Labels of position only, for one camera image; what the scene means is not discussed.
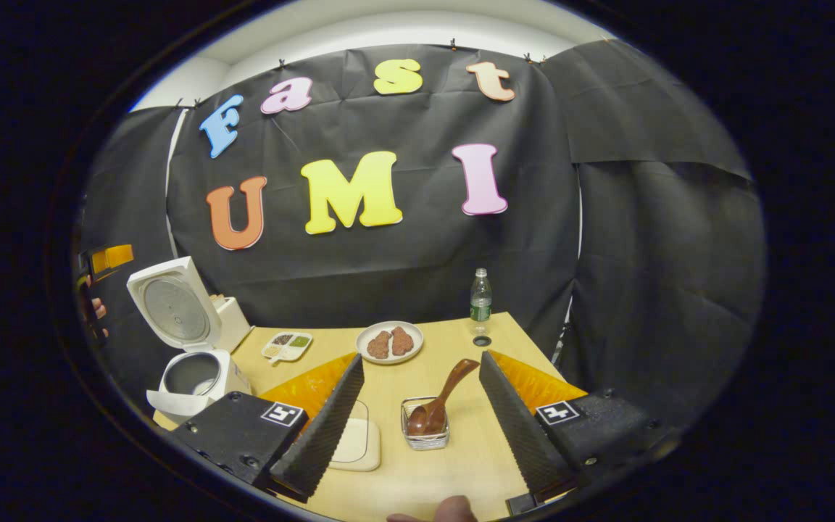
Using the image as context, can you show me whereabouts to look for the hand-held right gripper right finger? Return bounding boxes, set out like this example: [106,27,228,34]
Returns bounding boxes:
[479,350,672,502]

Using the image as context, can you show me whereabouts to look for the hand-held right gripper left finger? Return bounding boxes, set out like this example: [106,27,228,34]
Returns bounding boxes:
[171,353,365,502]

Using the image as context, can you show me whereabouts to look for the white rice cooker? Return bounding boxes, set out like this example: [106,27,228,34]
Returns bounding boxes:
[126,256,253,428]

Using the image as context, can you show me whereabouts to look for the brown wooden spoon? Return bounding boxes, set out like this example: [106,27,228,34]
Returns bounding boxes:
[406,358,481,436]

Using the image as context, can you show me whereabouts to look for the cream square dish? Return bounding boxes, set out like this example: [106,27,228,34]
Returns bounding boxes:
[329,399,382,473]

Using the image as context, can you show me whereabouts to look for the white divided dish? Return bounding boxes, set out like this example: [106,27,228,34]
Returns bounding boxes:
[261,331,313,363]

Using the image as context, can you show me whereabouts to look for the green plastic bottle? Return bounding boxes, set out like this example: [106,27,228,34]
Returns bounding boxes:
[470,268,493,336]

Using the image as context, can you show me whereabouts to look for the round white plate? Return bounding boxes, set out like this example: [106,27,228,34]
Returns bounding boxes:
[356,321,424,365]

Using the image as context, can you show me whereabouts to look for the white toaster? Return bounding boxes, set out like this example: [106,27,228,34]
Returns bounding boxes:
[209,294,253,352]

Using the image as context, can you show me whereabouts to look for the black backdrop cloth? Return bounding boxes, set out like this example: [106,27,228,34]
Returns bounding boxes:
[77,40,766,436]

